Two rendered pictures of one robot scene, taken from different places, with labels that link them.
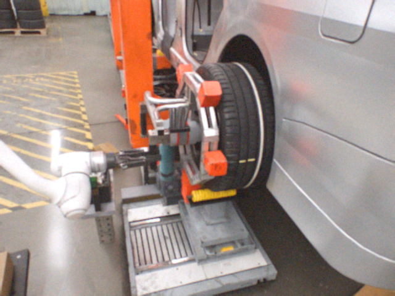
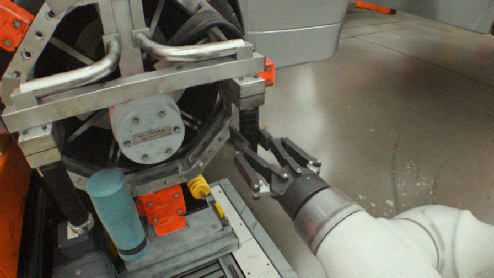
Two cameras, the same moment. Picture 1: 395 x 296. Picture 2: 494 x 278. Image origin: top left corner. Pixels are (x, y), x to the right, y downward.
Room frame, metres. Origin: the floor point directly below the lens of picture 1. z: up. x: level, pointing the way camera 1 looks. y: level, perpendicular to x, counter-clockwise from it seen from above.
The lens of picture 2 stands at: (1.14, 0.64, 1.14)
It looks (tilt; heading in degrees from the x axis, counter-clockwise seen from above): 35 degrees down; 260
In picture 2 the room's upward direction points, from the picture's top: straight up
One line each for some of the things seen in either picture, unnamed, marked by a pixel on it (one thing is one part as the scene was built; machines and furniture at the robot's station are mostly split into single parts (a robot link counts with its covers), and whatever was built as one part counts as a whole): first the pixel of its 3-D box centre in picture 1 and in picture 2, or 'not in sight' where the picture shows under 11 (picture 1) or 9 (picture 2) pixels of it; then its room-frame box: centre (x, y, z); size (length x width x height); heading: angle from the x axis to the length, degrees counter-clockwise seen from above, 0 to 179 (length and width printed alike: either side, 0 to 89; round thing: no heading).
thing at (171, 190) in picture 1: (186, 184); (92, 262); (1.61, 0.07, 0.26); 0.42 x 0.18 x 0.35; 108
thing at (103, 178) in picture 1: (96, 183); not in sight; (1.23, 0.55, 0.51); 0.20 x 0.14 x 0.13; 17
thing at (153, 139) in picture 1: (159, 136); (241, 85); (1.07, 0.17, 0.93); 0.09 x 0.05 x 0.05; 108
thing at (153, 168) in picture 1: (153, 156); (248, 138); (1.06, 0.20, 0.83); 0.04 x 0.04 x 0.16
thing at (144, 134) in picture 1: (143, 124); (66, 194); (1.38, 0.31, 0.83); 0.04 x 0.04 x 0.16
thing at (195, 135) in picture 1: (179, 131); (143, 112); (1.27, 0.10, 0.85); 0.21 x 0.14 x 0.14; 108
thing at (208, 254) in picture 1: (213, 224); (169, 233); (1.35, -0.13, 0.13); 0.50 x 0.36 x 0.10; 18
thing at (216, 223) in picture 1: (215, 202); (160, 204); (1.35, -0.13, 0.32); 0.40 x 0.30 x 0.28; 18
